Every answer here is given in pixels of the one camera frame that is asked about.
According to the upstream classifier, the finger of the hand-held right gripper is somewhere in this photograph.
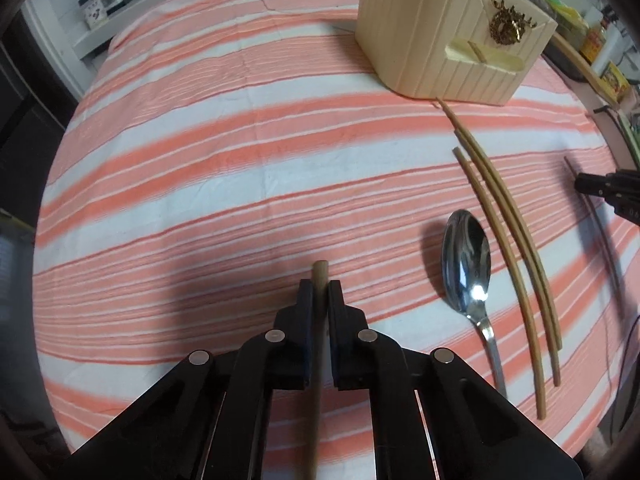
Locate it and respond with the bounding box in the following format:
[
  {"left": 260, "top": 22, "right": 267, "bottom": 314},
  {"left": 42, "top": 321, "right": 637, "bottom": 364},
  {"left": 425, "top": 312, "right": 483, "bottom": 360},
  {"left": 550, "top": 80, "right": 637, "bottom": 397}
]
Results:
[{"left": 575, "top": 170, "right": 640, "bottom": 223}]

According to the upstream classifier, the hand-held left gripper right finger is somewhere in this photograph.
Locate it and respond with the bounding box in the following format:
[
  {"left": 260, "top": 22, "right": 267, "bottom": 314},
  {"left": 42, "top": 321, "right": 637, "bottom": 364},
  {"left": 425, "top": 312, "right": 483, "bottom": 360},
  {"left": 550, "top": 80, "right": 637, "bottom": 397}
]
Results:
[{"left": 326, "top": 280, "right": 585, "bottom": 480}]

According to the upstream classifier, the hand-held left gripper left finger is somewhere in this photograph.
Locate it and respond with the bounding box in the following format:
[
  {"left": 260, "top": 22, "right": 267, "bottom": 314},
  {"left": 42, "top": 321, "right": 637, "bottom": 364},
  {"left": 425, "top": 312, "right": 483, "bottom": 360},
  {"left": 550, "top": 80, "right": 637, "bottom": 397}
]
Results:
[{"left": 65, "top": 279, "right": 316, "bottom": 480}]

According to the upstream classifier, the beige utensil box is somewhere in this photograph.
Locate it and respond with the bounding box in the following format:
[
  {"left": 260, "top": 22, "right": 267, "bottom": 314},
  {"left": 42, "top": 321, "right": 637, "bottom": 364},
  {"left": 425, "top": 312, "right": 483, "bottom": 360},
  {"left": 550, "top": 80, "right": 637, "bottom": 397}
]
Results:
[{"left": 354, "top": 0, "right": 559, "bottom": 109}]

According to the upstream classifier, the green mat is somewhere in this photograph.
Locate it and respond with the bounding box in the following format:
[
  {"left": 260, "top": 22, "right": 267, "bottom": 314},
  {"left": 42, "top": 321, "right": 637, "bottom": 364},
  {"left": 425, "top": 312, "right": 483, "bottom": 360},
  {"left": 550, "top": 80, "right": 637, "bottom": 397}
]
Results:
[{"left": 619, "top": 112, "right": 640, "bottom": 163}]

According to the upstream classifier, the yellow seasoning packet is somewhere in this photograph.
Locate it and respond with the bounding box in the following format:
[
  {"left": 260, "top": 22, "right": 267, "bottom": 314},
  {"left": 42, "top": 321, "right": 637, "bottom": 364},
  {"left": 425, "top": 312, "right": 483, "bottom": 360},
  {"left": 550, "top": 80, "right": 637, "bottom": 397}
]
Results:
[{"left": 600, "top": 61, "right": 633, "bottom": 102}]

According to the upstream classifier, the wooden cutting board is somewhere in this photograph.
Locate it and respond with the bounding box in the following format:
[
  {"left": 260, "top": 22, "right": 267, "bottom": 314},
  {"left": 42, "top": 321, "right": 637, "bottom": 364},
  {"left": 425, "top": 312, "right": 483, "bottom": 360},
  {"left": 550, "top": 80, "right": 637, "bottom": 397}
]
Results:
[{"left": 549, "top": 30, "right": 607, "bottom": 97}]

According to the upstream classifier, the metal spoon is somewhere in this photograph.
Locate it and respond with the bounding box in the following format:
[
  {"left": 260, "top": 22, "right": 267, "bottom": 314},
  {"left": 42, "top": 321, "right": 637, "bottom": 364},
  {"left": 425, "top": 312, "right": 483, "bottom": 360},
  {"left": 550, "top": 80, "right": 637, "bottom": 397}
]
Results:
[{"left": 440, "top": 209, "right": 509, "bottom": 402}]

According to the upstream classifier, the brown red label bottle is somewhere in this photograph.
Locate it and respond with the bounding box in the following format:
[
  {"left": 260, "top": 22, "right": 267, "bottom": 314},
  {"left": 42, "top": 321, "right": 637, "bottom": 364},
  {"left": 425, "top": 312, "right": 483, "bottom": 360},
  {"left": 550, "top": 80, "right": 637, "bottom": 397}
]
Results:
[{"left": 580, "top": 14, "right": 609, "bottom": 64}]

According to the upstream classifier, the yellow snack bag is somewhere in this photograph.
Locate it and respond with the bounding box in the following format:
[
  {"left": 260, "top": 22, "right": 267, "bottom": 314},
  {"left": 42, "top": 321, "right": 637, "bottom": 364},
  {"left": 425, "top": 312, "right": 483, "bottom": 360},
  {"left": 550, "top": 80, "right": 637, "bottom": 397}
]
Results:
[{"left": 519, "top": 0, "right": 589, "bottom": 37}]

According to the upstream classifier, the pink striped tablecloth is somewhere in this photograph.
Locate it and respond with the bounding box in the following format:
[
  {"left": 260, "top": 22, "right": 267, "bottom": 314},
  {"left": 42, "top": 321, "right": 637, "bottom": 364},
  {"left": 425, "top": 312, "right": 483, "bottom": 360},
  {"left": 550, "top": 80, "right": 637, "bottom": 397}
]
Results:
[{"left": 32, "top": 0, "right": 636, "bottom": 466}]

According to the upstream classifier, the white label spice jar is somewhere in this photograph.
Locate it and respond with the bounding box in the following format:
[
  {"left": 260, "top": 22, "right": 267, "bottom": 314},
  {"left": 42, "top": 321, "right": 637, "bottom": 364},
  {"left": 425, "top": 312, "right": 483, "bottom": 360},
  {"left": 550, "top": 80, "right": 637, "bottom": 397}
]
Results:
[{"left": 79, "top": 0, "right": 109, "bottom": 30}]

